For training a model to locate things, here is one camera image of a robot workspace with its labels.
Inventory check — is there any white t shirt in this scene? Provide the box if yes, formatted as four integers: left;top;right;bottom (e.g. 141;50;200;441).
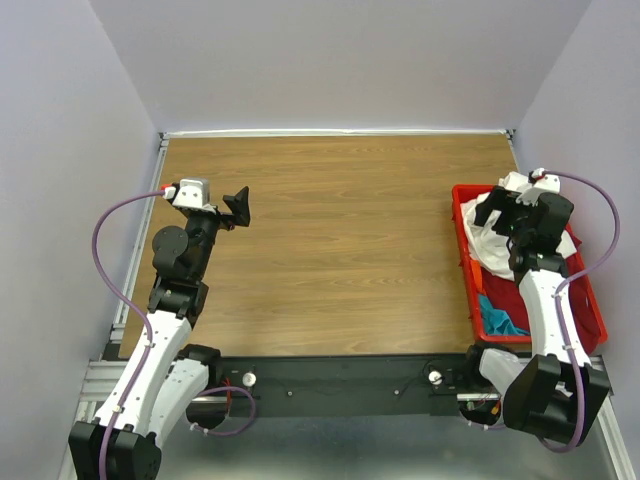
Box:
456;171;578;282

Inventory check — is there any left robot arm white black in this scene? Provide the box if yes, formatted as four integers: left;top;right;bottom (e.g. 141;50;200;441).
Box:
68;178;257;479

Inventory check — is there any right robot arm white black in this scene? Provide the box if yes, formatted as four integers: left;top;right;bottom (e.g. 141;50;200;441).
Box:
459;186;610;453

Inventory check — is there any red plastic bin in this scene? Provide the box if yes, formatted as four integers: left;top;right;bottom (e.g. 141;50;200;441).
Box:
452;185;608;354

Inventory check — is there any orange t shirt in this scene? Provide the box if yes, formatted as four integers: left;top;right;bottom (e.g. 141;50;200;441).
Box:
469;259;486;295

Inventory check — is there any dark red t shirt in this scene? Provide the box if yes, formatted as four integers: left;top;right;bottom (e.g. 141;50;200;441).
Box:
467;231;607;353

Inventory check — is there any teal t shirt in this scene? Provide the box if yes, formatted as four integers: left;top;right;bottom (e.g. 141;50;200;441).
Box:
478;294;529;336

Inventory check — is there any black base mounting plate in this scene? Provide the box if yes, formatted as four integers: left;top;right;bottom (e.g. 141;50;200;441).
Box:
164;352;521;431

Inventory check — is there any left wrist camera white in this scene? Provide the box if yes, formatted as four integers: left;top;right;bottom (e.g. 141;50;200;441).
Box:
163;178;210;210

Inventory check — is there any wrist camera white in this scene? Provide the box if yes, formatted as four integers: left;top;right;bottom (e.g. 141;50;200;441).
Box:
498;168;560;205
163;178;210;210

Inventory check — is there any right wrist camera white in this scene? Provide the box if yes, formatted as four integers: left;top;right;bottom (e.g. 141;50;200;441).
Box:
498;168;560;205

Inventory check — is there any aluminium table frame rail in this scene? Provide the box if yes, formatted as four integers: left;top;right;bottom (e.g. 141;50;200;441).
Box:
57;132;169;480

